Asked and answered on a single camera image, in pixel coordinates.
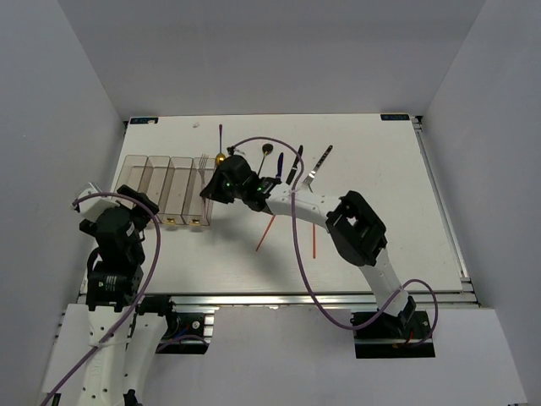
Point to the silver fork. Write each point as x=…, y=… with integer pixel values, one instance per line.
x=202, y=171

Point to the gold spoon purple handle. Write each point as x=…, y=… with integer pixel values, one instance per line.
x=220, y=156

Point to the blue knife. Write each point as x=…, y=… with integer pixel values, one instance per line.
x=279, y=166

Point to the black knife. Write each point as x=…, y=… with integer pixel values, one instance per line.
x=295, y=165

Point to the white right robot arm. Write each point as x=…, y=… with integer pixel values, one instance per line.
x=356, y=231

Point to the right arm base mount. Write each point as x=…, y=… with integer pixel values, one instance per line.
x=382, y=341

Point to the black handled fork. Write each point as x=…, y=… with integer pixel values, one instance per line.
x=311, y=176

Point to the aluminium table frame rail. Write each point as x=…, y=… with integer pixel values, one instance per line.
x=387, y=162

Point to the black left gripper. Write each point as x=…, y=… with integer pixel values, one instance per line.
x=140, y=214

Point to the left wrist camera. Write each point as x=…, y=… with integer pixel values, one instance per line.
x=90, y=204

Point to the orange chopstick left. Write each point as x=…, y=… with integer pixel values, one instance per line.
x=265, y=233

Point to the black spoon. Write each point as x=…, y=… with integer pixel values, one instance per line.
x=267, y=149

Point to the clear container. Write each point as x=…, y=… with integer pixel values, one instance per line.
x=174, y=190
x=132, y=172
x=197, y=213
x=154, y=178

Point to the blue label corner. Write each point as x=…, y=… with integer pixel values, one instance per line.
x=394, y=117
x=143, y=121

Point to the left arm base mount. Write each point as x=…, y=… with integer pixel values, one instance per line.
x=185, y=329

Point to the blue label right corner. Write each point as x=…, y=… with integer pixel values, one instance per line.
x=394, y=117

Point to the blue label left corner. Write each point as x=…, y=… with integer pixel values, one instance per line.
x=143, y=121

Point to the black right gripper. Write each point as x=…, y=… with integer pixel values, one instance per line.
x=213, y=191

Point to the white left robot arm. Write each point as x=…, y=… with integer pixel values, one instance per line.
x=125, y=325

